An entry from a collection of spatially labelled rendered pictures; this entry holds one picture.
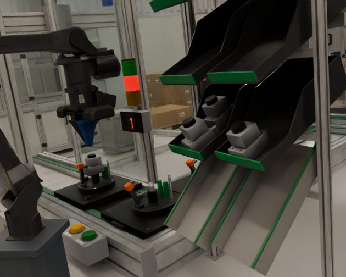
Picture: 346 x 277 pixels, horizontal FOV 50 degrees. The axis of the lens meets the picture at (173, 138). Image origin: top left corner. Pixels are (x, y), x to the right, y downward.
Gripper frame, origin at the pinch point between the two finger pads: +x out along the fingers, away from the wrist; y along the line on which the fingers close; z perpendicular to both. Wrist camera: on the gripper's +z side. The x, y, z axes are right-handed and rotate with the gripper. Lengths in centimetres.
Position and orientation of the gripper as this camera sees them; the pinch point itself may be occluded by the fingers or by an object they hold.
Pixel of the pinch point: (87, 132)
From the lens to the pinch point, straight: 92.8
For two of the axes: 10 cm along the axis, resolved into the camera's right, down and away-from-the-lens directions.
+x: 1.2, 9.7, 2.2
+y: -6.6, -0.9, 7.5
